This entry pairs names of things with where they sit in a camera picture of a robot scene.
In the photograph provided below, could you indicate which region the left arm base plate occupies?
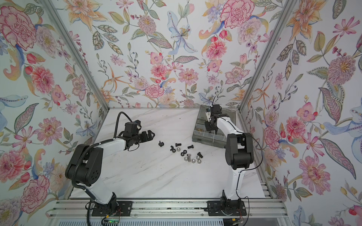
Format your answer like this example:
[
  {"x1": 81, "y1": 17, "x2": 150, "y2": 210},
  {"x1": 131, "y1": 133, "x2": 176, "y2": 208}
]
[{"x1": 91, "y1": 201, "x2": 133, "y2": 217}]

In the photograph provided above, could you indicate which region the aluminium front rail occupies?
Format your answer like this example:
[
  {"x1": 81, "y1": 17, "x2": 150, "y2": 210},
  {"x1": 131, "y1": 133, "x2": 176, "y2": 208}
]
[{"x1": 45, "y1": 198, "x2": 289, "y2": 219}]

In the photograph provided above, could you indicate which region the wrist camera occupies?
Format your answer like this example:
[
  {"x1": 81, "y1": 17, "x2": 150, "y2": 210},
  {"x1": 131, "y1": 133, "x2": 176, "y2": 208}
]
[
  {"x1": 123, "y1": 120, "x2": 141, "y2": 136},
  {"x1": 206, "y1": 106, "x2": 213, "y2": 122}
]

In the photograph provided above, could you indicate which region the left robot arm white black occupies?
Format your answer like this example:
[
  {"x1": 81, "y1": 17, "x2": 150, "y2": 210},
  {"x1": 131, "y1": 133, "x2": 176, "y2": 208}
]
[{"x1": 65, "y1": 120, "x2": 155, "y2": 205}]

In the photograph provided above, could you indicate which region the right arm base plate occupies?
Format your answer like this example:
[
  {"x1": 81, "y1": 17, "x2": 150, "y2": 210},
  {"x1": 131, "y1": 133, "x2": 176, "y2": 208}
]
[{"x1": 204, "y1": 199, "x2": 247, "y2": 217}]

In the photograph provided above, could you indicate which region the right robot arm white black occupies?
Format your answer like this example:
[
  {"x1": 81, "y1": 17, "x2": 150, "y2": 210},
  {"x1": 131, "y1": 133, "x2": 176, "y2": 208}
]
[{"x1": 205, "y1": 105, "x2": 254, "y2": 206}]

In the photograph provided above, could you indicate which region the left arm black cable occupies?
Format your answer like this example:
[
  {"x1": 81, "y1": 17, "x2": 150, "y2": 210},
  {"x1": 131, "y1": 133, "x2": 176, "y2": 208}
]
[{"x1": 70, "y1": 111, "x2": 135, "y2": 226}]

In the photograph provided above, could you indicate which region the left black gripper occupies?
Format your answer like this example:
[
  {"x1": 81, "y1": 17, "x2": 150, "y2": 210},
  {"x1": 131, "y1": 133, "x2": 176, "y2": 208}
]
[{"x1": 131, "y1": 128, "x2": 156, "y2": 146}]

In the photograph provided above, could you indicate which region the grey plastic organizer box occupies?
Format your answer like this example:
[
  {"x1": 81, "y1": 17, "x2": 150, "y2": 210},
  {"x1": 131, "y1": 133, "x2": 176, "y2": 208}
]
[{"x1": 192, "y1": 105, "x2": 227, "y2": 148}]

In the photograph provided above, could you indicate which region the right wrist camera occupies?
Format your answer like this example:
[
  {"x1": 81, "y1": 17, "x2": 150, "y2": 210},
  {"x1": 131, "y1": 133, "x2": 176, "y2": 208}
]
[{"x1": 206, "y1": 106, "x2": 213, "y2": 122}]

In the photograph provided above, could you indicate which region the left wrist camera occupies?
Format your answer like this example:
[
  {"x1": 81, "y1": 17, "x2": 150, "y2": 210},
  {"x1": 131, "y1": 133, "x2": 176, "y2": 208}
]
[{"x1": 123, "y1": 120, "x2": 141, "y2": 136}]

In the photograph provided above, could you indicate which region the black wing nut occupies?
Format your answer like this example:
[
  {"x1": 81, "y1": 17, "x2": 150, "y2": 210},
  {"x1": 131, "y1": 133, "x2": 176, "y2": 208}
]
[{"x1": 158, "y1": 141, "x2": 165, "y2": 147}]

